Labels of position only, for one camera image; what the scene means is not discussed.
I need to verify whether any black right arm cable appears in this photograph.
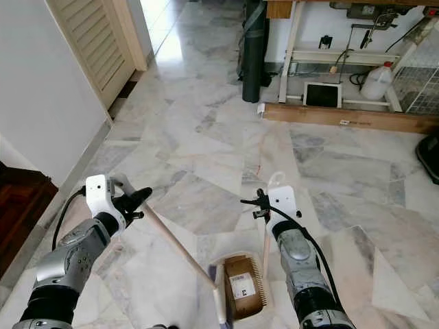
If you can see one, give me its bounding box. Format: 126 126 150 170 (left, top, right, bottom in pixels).
271 206 341 306

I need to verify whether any white-framed wooden work table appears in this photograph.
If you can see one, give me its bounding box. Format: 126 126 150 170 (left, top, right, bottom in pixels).
266 0 439 114

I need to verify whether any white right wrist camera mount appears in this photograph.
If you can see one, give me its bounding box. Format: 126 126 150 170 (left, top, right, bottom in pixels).
265 184 300 228

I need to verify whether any black rounded appliance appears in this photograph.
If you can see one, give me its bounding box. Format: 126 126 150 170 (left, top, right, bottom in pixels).
414 133 439 185

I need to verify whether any brown cardboard box white label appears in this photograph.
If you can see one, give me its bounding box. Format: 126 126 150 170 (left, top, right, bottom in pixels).
222 256 269 318

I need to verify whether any black screen white frame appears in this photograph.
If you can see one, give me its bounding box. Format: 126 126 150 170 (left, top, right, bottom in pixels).
302 82 343 109

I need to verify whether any white plastic jug red cap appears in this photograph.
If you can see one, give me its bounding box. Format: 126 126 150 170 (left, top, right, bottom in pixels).
359 61 396 102

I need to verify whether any white wire mesh cage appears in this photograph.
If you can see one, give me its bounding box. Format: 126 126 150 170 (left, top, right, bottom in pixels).
394 40 439 114

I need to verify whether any beige louvred wooden door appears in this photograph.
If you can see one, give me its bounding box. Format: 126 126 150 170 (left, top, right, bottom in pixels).
44 0 150 112

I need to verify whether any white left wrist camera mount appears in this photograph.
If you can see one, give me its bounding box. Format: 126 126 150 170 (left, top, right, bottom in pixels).
85 174 121 220

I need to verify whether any beige long-handled dustpan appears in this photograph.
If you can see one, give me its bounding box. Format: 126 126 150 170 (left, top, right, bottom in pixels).
209 171 288 321

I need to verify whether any long brown wooden plank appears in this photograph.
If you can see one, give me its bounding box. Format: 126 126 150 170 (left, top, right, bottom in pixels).
261 102 439 135

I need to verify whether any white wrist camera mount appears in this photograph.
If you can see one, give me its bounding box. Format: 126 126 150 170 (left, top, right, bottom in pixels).
265 184 300 228
85 174 121 220

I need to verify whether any black rolled mat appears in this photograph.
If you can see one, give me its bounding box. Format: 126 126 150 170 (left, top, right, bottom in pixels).
239 0 269 104

